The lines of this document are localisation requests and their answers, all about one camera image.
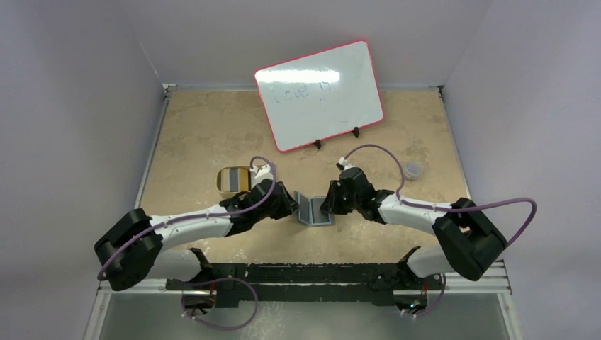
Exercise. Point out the aluminium frame rail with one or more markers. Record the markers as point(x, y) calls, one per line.
point(494, 280)

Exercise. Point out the beige plastic tray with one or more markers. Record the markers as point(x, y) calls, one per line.
point(232, 180)

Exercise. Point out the red framed whiteboard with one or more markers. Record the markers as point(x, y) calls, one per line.
point(320, 95)

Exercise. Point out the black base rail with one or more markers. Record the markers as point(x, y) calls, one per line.
point(380, 284)

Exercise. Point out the grey leather card holder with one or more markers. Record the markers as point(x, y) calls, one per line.
point(309, 213)

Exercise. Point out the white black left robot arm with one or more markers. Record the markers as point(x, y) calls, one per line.
point(130, 249)

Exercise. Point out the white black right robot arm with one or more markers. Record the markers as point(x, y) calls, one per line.
point(468, 242)

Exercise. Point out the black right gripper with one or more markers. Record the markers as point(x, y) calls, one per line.
point(336, 197)

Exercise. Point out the small clear plastic cup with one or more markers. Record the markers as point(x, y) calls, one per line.
point(413, 170)

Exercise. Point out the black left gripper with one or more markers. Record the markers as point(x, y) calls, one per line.
point(288, 205)

